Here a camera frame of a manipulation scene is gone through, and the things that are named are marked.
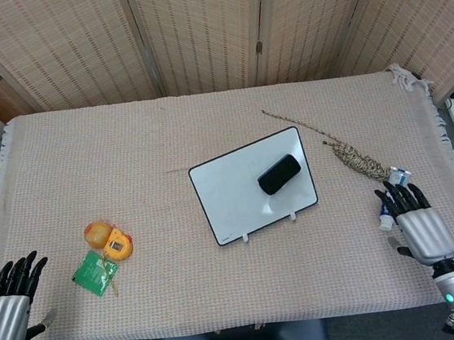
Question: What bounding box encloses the beige woven tablecloth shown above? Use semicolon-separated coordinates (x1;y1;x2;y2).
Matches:
0;55;454;340

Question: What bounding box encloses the white toothpaste tube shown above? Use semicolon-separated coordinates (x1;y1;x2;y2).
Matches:
374;190;399;232

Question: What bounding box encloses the yellow tape measure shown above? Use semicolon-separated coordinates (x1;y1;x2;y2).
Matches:
96;226;139;298

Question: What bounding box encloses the green foil packet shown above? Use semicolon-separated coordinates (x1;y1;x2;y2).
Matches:
68;248;121;300

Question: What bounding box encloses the braided rope bundle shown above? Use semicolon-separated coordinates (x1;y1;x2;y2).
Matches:
260;95;393;194

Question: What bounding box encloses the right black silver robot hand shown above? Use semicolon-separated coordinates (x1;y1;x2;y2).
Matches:
372;173;454;273

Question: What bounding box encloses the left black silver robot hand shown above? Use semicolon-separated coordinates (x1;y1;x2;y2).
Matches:
0;249;61;340

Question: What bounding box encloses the white plastic board stand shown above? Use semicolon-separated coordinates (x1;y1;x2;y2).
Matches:
239;210;301;245

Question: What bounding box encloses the black whiteboard eraser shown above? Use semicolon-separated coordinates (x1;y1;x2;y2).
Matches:
254;152;305;196

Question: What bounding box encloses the small white whiteboard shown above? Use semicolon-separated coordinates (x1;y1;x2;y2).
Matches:
184;124;324;250

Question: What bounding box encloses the small white blue bottle pack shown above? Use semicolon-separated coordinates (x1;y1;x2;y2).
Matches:
386;164;414;190

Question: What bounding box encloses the orange yellow toy apple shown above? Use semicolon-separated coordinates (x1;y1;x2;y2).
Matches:
82;217;118;250

